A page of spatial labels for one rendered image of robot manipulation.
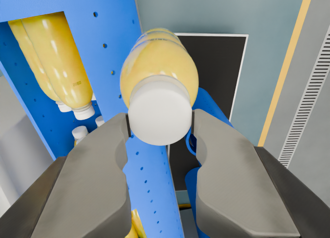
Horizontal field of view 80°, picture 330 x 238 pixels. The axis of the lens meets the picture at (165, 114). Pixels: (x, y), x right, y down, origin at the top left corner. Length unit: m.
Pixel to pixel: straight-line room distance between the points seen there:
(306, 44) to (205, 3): 0.89
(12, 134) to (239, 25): 1.50
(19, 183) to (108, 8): 0.56
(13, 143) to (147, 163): 0.40
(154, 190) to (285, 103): 1.77
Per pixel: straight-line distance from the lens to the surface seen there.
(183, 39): 1.41
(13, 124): 0.70
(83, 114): 0.42
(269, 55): 1.84
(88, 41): 0.32
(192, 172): 1.94
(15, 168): 0.71
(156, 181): 0.50
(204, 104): 1.23
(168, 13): 1.53
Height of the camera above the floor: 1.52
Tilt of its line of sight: 61 degrees down
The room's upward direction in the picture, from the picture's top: 169 degrees clockwise
